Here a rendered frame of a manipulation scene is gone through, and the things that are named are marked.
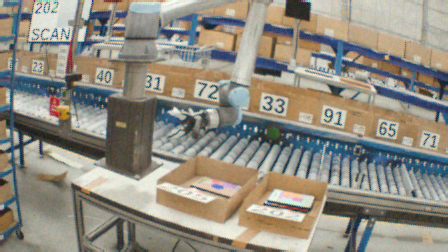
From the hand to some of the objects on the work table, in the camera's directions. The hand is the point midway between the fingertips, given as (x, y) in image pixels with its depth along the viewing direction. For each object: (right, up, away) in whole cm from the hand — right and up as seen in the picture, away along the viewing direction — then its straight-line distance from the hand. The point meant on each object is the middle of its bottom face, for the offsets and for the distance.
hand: (167, 126), depth 209 cm
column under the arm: (-18, -18, -10) cm, 27 cm away
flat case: (+23, -26, -21) cm, 41 cm away
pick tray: (+50, -35, -38) cm, 72 cm away
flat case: (+54, -31, -29) cm, 69 cm away
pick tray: (+20, -28, -30) cm, 46 cm away
